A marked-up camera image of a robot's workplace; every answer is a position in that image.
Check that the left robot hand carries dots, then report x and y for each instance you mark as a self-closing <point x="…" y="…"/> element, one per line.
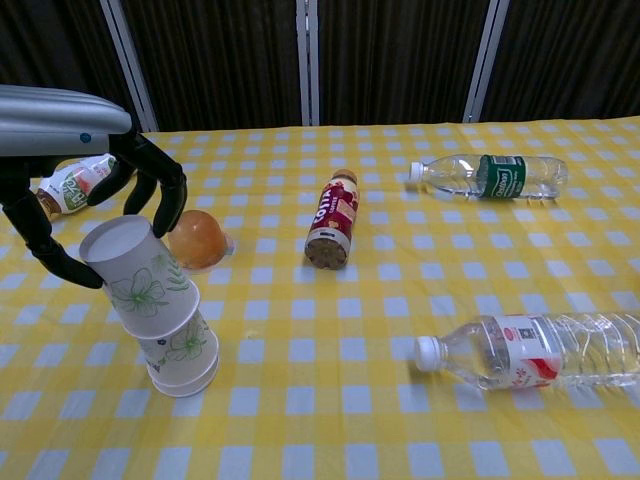
<point x="50" y="125"/>

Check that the white floral paper cup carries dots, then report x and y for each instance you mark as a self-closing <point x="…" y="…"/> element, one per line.
<point x="182" y="390"/>
<point x="145" y="285"/>

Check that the paper cup with line mark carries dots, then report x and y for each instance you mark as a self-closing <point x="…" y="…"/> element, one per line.
<point x="187" y="345"/>

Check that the orange jelly cup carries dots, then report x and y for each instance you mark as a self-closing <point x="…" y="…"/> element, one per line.
<point x="200" y="240"/>

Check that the white yogurt drink bottle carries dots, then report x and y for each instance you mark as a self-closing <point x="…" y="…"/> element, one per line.
<point x="75" y="187"/>

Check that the red Costa coffee bottle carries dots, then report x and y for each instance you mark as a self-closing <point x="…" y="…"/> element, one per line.
<point x="332" y="220"/>

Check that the yellow white checkered tablecloth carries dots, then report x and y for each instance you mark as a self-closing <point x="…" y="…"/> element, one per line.
<point x="320" y="425"/>

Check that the green label water bottle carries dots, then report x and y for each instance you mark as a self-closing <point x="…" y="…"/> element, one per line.
<point x="500" y="176"/>

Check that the red label water bottle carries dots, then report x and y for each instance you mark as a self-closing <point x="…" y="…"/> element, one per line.
<point x="525" y="350"/>

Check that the grey aluminium frame bar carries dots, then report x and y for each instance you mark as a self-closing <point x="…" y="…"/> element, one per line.
<point x="307" y="60"/>
<point x="130" y="60"/>
<point x="487" y="60"/>

